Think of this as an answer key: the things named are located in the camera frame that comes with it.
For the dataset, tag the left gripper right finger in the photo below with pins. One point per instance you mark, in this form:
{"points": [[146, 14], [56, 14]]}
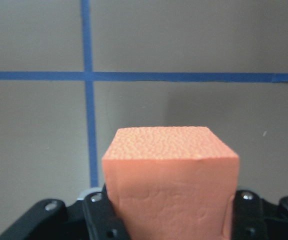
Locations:
{"points": [[248, 221]]}

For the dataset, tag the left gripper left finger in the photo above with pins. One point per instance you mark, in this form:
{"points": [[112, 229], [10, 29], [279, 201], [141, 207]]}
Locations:
{"points": [[101, 220]]}

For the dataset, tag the orange foam cube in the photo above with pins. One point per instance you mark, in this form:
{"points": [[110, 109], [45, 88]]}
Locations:
{"points": [[172, 183]]}

